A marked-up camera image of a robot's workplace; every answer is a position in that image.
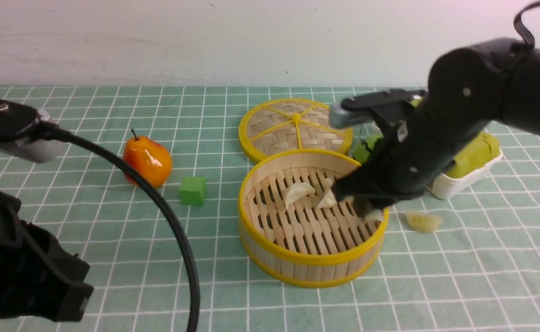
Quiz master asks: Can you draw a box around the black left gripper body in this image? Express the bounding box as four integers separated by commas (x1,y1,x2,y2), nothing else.
0,192,94,323

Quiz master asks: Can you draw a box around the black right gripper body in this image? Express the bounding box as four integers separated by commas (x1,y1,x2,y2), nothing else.
332,111,482,209

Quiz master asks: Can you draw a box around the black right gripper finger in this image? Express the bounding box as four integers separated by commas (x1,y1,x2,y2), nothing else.
352,196,374,218

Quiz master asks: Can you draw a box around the white dumpling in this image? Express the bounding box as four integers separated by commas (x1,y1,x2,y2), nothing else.
284,182,316,210
317,178,338,209

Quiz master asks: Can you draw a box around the yellowish dumpling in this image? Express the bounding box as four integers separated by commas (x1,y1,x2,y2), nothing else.
364,209,385,222
404,210,444,233

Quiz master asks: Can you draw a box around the white dumpling front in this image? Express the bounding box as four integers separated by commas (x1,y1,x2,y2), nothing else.
284,182,316,210

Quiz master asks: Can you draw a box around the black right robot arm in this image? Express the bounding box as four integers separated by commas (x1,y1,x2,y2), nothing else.
329,38,540,216

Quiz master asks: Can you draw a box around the bamboo steamer tray yellow rim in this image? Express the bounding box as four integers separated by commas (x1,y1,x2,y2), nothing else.
238,149,389,288

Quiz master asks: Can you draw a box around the woven bamboo steamer lid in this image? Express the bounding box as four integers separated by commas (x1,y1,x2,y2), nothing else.
238,97,353,163

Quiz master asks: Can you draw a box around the green toy apple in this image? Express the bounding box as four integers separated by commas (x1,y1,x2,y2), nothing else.
351,134,382,163

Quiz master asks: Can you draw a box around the green white lunch box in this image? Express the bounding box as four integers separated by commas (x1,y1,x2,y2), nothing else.
427,130,503,200

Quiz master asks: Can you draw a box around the green checkered tablecloth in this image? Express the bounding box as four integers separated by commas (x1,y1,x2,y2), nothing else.
0,86,540,332

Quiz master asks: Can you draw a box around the green cube block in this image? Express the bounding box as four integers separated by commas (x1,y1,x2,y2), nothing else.
179,176,207,206

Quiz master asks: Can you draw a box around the orange red toy pear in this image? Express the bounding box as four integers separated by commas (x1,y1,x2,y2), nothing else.
122,129,172,189

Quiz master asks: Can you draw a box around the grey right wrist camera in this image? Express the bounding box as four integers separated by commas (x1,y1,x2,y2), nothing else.
328,103,374,130

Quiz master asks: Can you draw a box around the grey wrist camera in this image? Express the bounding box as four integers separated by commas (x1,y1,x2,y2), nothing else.
0,136,63,164
328,103,374,130

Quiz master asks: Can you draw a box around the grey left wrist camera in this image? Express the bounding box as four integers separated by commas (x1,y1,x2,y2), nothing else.
0,136,63,164

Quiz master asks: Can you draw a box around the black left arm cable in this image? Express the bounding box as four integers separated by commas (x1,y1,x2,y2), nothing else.
35,121,200,332

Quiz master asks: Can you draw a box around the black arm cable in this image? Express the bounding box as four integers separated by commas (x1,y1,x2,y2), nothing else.
513,0,540,47
35,121,200,332

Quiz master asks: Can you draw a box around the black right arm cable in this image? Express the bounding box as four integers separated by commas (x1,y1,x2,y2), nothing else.
513,0,540,47

